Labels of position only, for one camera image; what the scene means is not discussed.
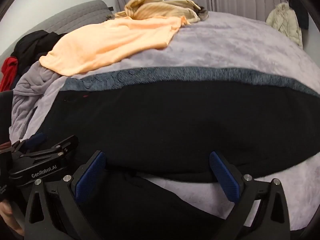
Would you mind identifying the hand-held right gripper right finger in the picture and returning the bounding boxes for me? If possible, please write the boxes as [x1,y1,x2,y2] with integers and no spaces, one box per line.
[209,151,291,240]

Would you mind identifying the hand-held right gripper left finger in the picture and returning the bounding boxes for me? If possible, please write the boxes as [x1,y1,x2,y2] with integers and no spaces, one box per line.
[24,151,107,240]

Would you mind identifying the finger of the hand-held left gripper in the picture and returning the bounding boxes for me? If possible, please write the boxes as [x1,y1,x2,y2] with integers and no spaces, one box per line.
[11,132,48,153]
[10,135,79,183]

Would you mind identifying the black pants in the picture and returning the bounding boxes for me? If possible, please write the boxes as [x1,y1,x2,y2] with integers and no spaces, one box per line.
[24,66,320,240]

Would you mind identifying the person's left hand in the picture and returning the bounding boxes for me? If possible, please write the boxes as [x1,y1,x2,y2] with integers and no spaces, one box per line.
[0,200,25,236]

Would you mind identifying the crumpled lavender fleece blanket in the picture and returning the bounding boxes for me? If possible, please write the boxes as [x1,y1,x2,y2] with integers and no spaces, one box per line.
[9,61,67,140]

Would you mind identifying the red cloth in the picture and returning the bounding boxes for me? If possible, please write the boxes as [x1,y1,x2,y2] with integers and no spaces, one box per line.
[0,57,19,92]

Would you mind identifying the black clothes pile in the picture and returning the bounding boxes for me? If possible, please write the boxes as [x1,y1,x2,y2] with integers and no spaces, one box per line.
[11,30,68,67]

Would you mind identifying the peach cloth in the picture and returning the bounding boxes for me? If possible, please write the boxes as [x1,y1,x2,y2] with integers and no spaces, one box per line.
[39,16,188,77]

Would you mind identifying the lavender fleece bed cover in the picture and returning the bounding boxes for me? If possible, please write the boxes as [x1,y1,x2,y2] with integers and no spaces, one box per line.
[22,11,320,232]

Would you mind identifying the grey quilted headboard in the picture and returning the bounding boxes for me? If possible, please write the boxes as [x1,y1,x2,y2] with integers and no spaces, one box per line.
[0,0,113,58]

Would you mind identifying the grey furry cloth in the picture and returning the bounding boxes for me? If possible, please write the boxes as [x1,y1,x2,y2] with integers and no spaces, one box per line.
[195,5,209,22]

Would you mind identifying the white puffer jacket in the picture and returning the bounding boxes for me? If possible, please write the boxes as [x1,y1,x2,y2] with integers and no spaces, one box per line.
[265,2,303,49]

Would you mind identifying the beige striped cloth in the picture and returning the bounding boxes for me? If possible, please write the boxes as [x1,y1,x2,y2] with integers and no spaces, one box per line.
[124,0,202,23]

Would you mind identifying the dark hanging garment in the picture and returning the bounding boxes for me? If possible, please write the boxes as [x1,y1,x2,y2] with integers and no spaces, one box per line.
[284,0,311,30]

